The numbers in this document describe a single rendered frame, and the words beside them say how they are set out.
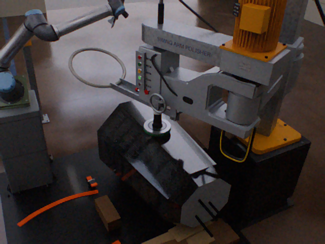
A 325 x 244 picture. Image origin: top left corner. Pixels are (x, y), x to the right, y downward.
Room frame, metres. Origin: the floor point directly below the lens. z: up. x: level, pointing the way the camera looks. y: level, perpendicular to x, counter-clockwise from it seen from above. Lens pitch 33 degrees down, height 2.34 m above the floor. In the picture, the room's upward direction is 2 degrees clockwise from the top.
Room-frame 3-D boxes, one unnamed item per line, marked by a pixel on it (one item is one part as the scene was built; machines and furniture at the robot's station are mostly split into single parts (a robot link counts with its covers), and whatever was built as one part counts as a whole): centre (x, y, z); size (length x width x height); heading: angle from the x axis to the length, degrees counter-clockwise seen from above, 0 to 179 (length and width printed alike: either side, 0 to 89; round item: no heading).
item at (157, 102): (1.98, -0.02, 1.18); 0.15 x 0.10 x 0.15; 52
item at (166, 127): (2.15, 0.00, 0.86); 0.21 x 0.21 x 0.01
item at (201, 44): (1.93, -0.28, 1.60); 0.96 x 0.25 x 0.17; 52
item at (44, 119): (3.44, 1.48, 0.54); 0.20 x 0.20 x 1.09; 28
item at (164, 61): (2.10, -0.06, 1.30); 0.36 x 0.22 x 0.45; 52
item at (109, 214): (1.93, 0.40, 0.07); 0.30 x 0.12 x 0.12; 31
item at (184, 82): (1.89, -0.30, 1.29); 0.74 x 0.23 x 0.49; 52
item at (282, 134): (2.28, -0.88, 0.76); 0.49 x 0.49 x 0.05; 28
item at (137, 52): (2.10, 0.12, 1.35); 0.08 x 0.03 x 0.28; 52
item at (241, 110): (1.74, -0.52, 1.33); 0.19 x 0.19 x 0.20
